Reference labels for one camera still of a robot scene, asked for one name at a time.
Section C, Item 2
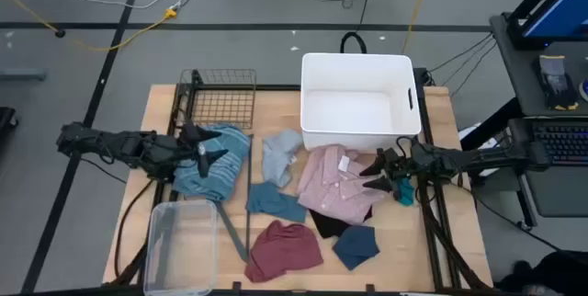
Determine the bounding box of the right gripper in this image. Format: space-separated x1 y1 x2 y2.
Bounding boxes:
358 142 457 195

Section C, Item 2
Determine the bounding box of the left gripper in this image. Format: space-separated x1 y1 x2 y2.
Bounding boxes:
135 121 230 182

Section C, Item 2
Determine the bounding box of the small bright teal cloth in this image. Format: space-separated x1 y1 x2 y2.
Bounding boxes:
394 176 416 208

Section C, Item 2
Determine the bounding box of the blue striped shirt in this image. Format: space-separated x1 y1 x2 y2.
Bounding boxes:
172 123 252 203

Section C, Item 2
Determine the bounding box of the pink button shirt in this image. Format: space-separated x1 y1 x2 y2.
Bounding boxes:
296 143 390 226

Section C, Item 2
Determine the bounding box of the black cloth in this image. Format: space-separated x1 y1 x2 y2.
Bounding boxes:
308 208 374 240

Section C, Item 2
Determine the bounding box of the navy blue cloth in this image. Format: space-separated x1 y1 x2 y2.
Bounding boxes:
331 224 381 272

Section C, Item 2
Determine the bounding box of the light blue cloth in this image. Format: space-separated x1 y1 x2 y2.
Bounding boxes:
261 129 304 189

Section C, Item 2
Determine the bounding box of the teal blue cloth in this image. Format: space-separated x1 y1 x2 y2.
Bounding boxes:
245 180 308 223

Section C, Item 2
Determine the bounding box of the maroon cloth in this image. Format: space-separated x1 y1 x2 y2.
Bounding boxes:
243 220 325 284

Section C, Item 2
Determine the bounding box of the long grey metal bar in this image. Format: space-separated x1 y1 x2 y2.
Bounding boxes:
245 133 254 260

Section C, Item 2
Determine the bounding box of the white perforated plastic bin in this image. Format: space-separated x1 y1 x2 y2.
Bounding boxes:
300 51 423 153

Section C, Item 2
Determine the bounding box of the short grey flat bar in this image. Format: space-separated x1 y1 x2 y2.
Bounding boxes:
214 201 249 263

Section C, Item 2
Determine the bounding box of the clear plastic container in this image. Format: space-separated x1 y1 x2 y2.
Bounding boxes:
142 199 220 296

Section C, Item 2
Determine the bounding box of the grey side desk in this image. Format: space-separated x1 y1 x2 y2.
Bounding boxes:
489 10 588 219

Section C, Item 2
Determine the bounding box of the black keyboard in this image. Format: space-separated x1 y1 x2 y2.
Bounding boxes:
532 120 588 167

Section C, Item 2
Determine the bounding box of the grey furniture foot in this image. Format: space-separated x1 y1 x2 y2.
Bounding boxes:
0 69 47 81

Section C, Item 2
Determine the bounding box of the black chair base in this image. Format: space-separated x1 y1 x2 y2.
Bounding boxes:
0 107 19 132

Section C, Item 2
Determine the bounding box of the grey black work glove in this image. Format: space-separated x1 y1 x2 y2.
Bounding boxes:
535 54 580 112

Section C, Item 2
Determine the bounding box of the person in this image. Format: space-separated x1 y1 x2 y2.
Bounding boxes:
495 249 588 296

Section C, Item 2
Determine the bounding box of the computer monitor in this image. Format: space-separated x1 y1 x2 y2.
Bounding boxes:
523 0 588 42

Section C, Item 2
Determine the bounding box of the black wire basket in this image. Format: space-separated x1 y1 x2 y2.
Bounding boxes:
172 68 257 131

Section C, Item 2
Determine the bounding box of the black metal table frame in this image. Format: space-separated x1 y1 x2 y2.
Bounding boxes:
112 68 495 296

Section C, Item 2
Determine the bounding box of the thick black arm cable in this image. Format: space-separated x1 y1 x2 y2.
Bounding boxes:
113 178 155 281

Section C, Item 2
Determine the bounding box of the yellow floor cable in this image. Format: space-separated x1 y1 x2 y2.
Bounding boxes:
401 0 435 56
0 0 178 53

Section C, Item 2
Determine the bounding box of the black cable loop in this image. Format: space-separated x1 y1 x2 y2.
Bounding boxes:
339 31 368 54

